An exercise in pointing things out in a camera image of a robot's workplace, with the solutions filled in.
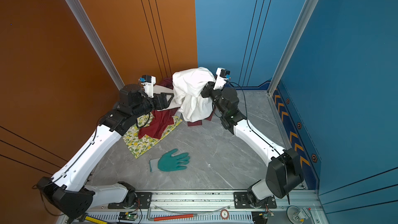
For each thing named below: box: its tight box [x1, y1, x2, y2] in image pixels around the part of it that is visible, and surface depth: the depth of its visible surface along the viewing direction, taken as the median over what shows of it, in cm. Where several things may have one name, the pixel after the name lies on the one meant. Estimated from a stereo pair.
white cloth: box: [172, 66, 216, 123], surface depth 68 cm
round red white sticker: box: [220, 208, 230, 221], surface depth 71 cm
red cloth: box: [137, 107, 180, 140], surface depth 95 cm
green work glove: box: [149, 148, 191, 173], surface depth 87 cm
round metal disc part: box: [286, 205, 305, 224], surface depth 70 cm
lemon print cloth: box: [122, 112, 183, 159], surface depth 96 cm
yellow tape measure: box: [84, 215, 108, 224], surface depth 70 cm
